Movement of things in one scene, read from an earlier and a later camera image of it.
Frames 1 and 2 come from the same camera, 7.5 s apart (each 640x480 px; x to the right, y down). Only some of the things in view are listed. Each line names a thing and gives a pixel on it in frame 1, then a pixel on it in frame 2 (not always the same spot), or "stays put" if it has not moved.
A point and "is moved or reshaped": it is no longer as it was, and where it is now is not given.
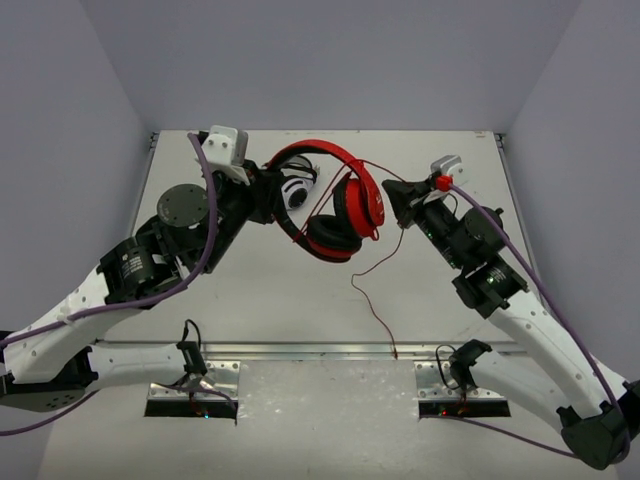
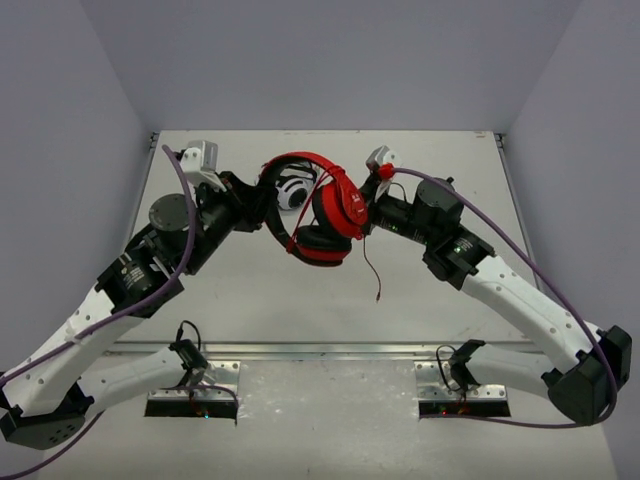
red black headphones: x=358 y=205 is moved or reshaped
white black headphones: x=298 y=179 stays put
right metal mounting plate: x=434 y=381 stays put
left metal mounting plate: x=220 y=382 stays put
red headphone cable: x=360 y=271 → x=305 y=220
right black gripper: x=403 y=195 → x=368 y=190
